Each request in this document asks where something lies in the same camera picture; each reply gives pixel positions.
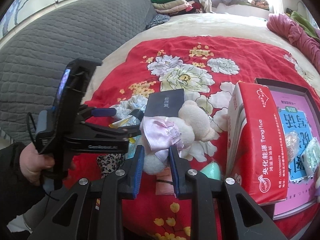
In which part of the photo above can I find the white plush teddy bear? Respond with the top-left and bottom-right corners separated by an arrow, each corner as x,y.
139,100 -> 219,175

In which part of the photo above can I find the white floral fabric bundle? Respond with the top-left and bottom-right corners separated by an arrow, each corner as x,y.
111,95 -> 148,120

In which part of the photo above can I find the clothes pile on windowsill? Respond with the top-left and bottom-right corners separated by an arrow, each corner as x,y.
211,0 -> 270,10

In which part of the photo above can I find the green cloth on duvet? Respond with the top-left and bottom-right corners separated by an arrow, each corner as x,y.
291,11 -> 319,42

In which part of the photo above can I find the brown item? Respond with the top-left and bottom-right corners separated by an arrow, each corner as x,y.
285,131 -> 299,164

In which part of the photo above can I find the yellow white tissue pack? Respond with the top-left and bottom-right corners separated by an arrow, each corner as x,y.
109,115 -> 140,128

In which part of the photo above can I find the red floral blanket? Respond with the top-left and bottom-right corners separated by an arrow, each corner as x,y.
84,36 -> 319,239

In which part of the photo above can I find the stack of folded clothes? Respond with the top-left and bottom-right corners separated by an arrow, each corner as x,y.
151,0 -> 204,16

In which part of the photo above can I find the person's left hand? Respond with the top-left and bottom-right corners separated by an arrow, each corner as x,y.
19,142 -> 55,186

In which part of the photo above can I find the small mint tissue pack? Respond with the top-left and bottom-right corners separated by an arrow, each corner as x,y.
200,161 -> 221,180

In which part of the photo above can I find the pink quilted duvet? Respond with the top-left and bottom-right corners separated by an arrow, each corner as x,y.
266,14 -> 319,73

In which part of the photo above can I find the grey quilted headboard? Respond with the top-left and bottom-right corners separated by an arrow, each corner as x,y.
1,0 -> 156,144

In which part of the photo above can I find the cream bed sheet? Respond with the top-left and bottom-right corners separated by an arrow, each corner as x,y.
82,13 -> 319,102

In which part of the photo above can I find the red white cardboard box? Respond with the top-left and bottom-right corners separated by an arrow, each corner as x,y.
226,82 -> 289,205

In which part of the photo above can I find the pink cloth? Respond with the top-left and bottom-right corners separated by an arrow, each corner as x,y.
156,167 -> 174,196

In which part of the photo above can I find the dark blue box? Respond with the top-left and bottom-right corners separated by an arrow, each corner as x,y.
144,89 -> 184,117

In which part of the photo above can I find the leopard print cloth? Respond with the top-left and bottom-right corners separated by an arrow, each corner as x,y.
97,154 -> 125,178

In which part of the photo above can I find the green flower tissue pack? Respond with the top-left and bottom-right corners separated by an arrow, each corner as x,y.
300,137 -> 319,179

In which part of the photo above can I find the purple lined box tray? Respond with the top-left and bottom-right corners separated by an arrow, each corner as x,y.
255,78 -> 319,220

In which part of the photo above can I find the black left sleeve forearm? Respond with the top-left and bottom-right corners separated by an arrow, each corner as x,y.
1,142 -> 45,228

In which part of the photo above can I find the dark patterned pillow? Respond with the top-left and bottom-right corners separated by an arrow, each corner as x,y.
146,14 -> 170,29

